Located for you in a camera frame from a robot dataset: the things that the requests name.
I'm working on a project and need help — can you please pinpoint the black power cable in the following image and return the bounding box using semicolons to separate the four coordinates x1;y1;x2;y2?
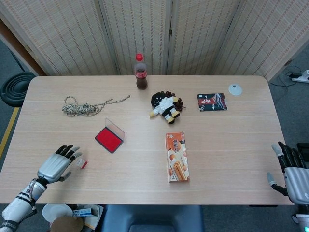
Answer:
269;65;303;92

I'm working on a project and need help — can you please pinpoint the black white plush doll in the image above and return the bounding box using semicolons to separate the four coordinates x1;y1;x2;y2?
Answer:
149;91;183;125

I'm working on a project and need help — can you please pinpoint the dark red bead bunch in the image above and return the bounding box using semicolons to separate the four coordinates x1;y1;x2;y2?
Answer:
164;91;186;112

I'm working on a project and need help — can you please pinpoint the orange egg roll box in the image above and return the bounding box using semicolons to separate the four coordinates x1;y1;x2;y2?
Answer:
165;131;190;184

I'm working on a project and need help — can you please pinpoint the red ink pad clear lid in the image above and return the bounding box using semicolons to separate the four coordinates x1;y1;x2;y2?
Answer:
95;117;126;154

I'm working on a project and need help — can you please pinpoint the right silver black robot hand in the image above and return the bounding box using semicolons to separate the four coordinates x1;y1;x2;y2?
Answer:
267;141;309;205

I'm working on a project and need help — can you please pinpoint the white round cable grommet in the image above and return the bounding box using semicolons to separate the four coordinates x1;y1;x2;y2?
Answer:
228;84;243;96

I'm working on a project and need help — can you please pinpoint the cola bottle red cap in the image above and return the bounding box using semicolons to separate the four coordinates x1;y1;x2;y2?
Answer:
134;53;148;90

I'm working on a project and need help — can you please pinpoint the black ribbed round base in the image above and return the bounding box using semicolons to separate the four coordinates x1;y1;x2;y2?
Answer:
0;71;36;107

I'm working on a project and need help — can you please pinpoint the black red flat snack box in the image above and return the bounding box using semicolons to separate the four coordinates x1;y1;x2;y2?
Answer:
197;93;228;112

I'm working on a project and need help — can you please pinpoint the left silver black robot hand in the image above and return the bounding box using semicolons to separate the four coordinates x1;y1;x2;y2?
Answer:
37;145;83;184

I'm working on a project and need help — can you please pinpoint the white power strip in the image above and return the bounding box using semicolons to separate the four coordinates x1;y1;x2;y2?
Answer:
291;69;309;84

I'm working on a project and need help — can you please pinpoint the braided beige rope bundle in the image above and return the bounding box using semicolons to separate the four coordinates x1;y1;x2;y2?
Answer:
62;95;131;117

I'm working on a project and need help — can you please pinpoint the woven bamboo folding screen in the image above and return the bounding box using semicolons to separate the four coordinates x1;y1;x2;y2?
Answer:
0;0;309;82

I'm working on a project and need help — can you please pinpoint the small blue white box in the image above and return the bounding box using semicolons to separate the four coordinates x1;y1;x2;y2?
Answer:
72;208;93;217

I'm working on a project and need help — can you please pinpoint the dark blue chair seat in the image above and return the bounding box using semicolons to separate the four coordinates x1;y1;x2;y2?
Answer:
100;204;205;232

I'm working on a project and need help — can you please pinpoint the brown round plush item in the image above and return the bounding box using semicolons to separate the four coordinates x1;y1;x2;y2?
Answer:
51;216;84;232

